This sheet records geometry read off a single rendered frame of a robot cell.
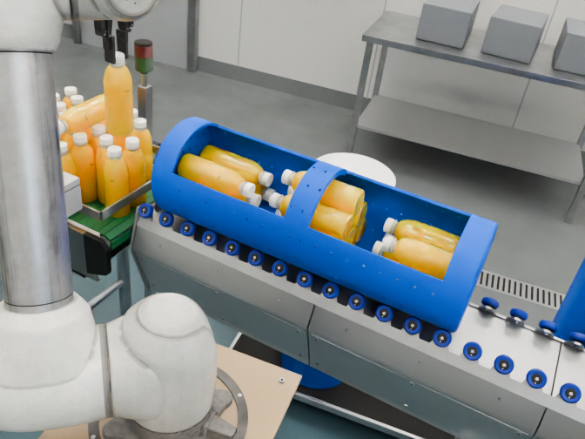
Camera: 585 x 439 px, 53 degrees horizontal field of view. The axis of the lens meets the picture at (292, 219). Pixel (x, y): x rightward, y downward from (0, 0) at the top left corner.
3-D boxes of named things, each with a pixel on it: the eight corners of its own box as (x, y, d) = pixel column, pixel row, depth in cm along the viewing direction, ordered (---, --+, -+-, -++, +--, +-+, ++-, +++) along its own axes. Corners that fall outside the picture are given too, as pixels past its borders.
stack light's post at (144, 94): (151, 314, 271) (144, 88, 210) (144, 310, 273) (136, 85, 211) (157, 309, 274) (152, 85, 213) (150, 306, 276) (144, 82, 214)
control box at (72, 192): (55, 225, 155) (50, 192, 149) (1, 199, 162) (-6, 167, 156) (83, 208, 163) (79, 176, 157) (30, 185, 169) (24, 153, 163)
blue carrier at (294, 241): (447, 354, 136) (487, 249, 124) (145, 223, 165) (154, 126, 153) (469, 301, 160) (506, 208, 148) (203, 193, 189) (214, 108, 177)
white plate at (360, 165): (404, 199, 180) (403, 202, 180) (386, 155, 202) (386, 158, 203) (314, 192, 177) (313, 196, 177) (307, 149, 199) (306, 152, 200)
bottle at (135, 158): (148, 195, 190) (146, 139, 178) (144, 208, 184) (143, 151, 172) (124, 194, 189) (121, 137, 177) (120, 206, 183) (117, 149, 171)
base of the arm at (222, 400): (211, 485, 100) (212, 466, 97) (98, 436, 105) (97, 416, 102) (253, 405, 115) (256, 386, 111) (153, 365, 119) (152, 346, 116)
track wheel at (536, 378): (550, 374, 133) (549, 373, 135) (530, 365, 135) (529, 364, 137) (543, 392, 133) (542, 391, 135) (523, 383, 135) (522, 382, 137)
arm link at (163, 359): (223, 426, 103) (231, 337, 91) (115, 446, 97) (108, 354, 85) (205, 356, 116) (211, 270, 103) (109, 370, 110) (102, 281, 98)
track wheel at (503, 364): (517, 360, 136) (516, 359, 138) (498, 351, 137) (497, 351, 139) (510, 378, 136) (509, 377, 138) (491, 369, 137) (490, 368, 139)
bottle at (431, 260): (477, 261, 133) (393, 229, 140) (465, 292, 134) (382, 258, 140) (478, 261, 140) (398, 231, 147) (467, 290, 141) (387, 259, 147)
